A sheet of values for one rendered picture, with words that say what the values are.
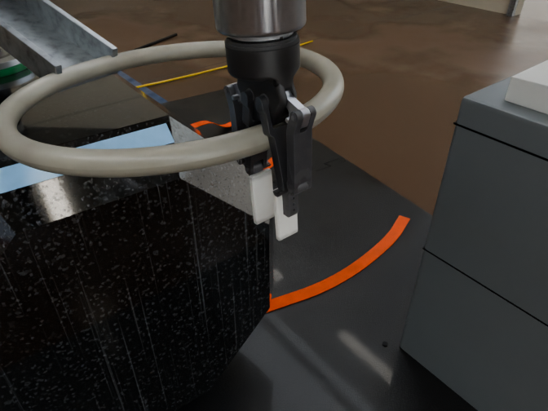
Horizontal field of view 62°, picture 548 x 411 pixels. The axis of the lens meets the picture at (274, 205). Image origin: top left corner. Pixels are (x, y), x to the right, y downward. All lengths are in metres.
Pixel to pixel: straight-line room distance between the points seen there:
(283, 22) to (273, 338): 1.13
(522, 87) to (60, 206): 0.84
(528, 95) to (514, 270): 0.36
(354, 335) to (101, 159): 1.12
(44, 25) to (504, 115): 0.89
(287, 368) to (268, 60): 1.06
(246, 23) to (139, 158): 0.17
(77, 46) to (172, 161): 0.54
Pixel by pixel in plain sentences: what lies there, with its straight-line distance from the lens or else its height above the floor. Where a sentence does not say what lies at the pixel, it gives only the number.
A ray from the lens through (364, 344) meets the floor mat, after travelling 1.46.
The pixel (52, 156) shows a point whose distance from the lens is 0.54.
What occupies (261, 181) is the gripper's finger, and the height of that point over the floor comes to 0.85.
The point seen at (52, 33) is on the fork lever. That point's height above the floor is 0.91.
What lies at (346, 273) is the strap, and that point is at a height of 0.02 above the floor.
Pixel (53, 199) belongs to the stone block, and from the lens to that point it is 0.80.
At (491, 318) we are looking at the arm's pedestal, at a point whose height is 0.33.
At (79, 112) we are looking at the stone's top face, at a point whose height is 0.80.
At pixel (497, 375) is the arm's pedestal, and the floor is 0.18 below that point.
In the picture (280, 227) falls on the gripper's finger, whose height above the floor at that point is 0.82.
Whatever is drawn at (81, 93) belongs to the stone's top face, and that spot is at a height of 0.80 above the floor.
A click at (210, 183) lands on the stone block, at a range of 0.89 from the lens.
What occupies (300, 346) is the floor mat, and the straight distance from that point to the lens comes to 1.44.
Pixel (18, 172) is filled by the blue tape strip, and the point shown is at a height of 0.79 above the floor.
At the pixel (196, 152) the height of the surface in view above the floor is 0.93.
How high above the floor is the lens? 1.16
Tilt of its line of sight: 36 degrees down
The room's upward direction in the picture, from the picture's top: straight up
